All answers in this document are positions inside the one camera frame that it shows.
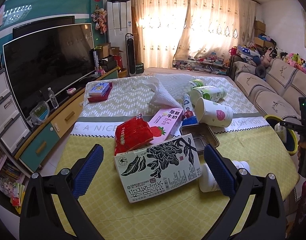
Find glass fish bowl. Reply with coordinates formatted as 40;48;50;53
30;101;50;125

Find stacked cardboard boxes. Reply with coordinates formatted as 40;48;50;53
254;20;277;48

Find teal yellow tv cabinet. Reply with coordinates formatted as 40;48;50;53
14;65;120;172

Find green coconut water bottle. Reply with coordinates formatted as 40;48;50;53
190;86;227;105

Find blue white tube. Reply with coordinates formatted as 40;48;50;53
182;94;198;126

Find white leaf paper cup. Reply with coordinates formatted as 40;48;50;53
195;97;233;128

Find red snack bag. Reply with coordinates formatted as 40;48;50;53
114;114;153;155

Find clear bubble wrap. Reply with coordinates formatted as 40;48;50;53
155;74;195;101

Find white pill bottle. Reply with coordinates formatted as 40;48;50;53
198;160;251;193

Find white paper towel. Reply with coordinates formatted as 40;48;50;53
143;77;182;108

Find blue card box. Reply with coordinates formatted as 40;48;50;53
88;82;110;96

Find clear water bottle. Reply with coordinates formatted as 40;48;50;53
48;87;59;109

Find brown plastic food tray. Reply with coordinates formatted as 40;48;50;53
179;124;220;155

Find yellow rimmed trash bin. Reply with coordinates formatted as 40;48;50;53
264;115;298;156

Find low shelf with books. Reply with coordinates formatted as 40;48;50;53
172;59;229;75

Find beige sofa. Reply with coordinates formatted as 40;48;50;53
229;59;306;121

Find white drawer unit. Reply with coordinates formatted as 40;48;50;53
0;69;31;155

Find large black television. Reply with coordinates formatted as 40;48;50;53
3;23;94;118

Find pink strawberry milk carton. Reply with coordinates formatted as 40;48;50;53
148;108;183;145

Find black tower fan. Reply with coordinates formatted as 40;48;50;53
125;33;136;76

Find pink small object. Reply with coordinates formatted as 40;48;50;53
66;88;76;95

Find white standing air conditioner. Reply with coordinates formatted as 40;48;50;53
106;0;133;55

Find pink artificial flowers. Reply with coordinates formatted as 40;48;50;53
91;5;107;34

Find red fire extinguisher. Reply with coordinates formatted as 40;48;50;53
113;55;124;71

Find cream curtains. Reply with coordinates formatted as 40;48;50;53
131;0;257;68

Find pile of plush toys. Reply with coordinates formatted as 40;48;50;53
261;47;306;74

